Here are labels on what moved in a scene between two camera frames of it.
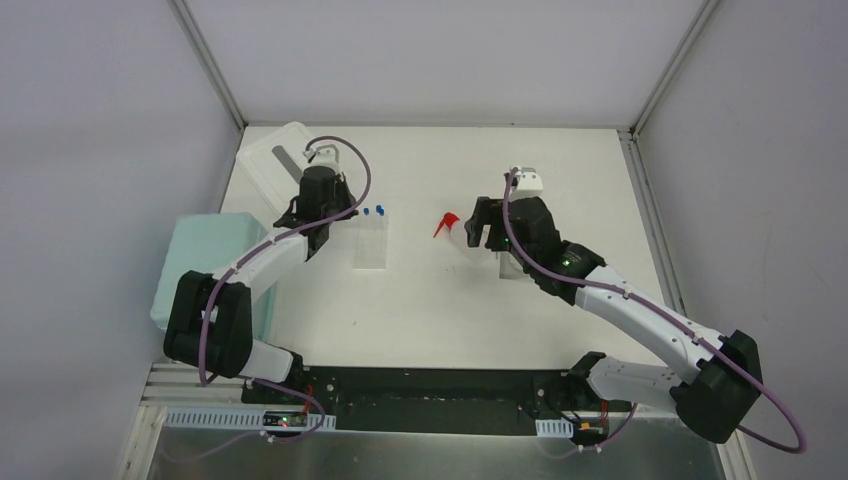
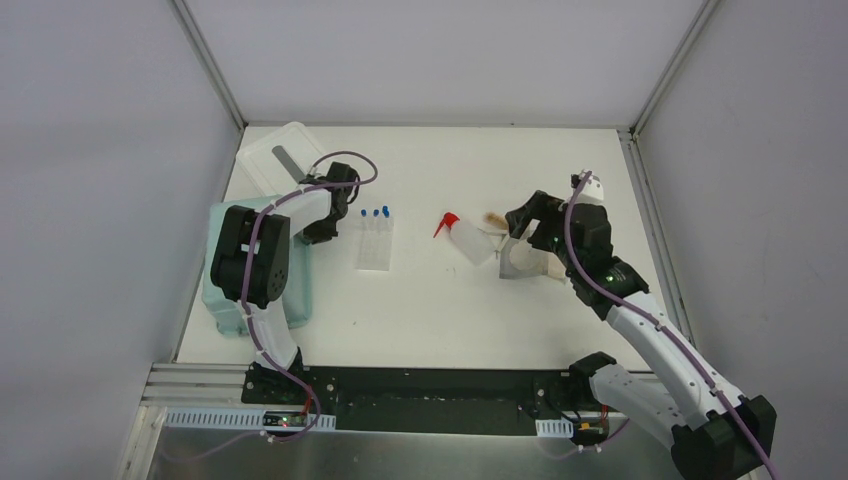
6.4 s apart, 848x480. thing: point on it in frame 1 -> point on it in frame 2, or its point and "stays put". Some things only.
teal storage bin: x=209 y=243 -> x=226 y=315
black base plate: x=465 y=401 stays put
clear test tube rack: x=370 y=241 stays put
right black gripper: x=477 y=221 -> x=536 y=216
